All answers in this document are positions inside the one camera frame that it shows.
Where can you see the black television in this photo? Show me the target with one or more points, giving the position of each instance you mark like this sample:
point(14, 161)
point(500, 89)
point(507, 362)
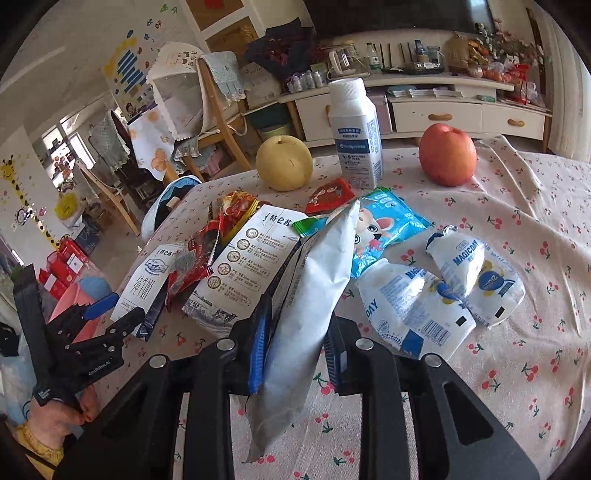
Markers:
point(333, 18)

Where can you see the giraffe height wall sticker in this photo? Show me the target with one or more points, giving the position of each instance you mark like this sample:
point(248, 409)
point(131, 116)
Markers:
point(27, 210)

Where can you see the dark red flower bouquet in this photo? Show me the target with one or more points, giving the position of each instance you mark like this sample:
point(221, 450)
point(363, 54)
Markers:
point(284, 50)

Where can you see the pink plastic trash bucket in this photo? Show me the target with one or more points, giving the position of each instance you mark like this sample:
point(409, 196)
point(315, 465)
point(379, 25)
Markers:
point(85, 291)

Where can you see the cherry print tablecloth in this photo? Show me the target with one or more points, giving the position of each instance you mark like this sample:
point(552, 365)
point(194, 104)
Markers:
point(532, 371)

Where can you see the white blue carton piece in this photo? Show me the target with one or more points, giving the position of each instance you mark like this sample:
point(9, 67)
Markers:
point(147, 289)

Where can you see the silver foil snack bag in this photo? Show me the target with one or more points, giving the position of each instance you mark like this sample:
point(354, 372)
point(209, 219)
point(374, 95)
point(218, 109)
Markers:
point(304, 301)

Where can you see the yellow plastic bag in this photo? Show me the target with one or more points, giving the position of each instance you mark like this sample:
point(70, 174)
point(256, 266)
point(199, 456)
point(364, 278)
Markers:
point(66, 206)

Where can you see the pink storage box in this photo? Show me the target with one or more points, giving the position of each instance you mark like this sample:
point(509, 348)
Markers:
point(378, 96)

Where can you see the red apple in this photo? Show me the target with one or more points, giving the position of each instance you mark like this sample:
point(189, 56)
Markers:
point(447, 155)

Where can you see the yellow pear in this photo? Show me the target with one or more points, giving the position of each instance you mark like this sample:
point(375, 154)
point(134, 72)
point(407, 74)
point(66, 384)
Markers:
point(284, 163)

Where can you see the red gift bags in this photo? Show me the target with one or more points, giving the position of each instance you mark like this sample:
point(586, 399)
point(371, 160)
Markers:
point(63, 267)

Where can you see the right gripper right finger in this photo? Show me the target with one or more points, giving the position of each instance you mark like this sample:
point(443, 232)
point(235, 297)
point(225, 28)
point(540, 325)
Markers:
point(456, 435)

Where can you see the small red snack wrapper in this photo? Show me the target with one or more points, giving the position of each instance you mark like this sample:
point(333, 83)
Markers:
point(328, 197)

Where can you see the white Magicday pouch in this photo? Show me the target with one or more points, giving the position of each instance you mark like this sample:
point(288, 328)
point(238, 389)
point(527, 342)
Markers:
point(486, 283)
point(414, 310)

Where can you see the blue cartoon snack wrapper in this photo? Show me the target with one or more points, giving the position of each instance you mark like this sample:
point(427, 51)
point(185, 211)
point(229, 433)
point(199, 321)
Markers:
point(384, 219)

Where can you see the light wooden chair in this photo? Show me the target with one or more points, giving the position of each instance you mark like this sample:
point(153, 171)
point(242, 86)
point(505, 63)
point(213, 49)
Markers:
point(113, 195)
point(204, 114)

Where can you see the cat print stool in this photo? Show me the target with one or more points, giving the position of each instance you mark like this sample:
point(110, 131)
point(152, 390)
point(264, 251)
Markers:
point(165, 203)

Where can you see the white milk carton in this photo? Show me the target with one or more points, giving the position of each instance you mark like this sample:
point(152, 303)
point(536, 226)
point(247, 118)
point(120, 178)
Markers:
point(244, 270)

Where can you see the person's left hand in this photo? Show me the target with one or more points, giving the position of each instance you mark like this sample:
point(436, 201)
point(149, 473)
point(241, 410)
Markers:
point(48, 425)

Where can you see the white milk bottle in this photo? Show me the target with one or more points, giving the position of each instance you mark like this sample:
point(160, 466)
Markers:
point(356, 131)

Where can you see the white TV cabinet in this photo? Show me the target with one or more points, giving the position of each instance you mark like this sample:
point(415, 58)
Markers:
point(430, 78)

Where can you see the red orange snack wrapper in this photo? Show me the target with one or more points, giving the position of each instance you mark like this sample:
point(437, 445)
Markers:
point(193, 263)

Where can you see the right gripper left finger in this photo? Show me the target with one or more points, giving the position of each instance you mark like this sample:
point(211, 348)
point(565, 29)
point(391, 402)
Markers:
point(134, 436)

